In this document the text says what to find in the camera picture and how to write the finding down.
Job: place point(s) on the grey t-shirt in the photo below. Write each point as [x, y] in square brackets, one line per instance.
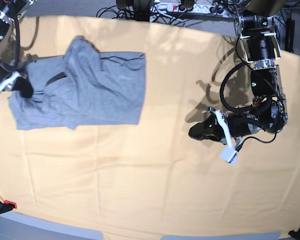
[83, 87]

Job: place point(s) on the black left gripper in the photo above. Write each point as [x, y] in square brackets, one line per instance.
[239, 124]

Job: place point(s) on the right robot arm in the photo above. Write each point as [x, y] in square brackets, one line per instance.
[10, 11]

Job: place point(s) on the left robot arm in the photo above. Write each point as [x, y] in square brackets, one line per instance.
[255, 21]

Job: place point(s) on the yellow tablecloth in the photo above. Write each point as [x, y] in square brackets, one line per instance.
[146, 181]

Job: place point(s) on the white power strip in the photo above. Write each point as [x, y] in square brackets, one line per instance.
[175, 10]

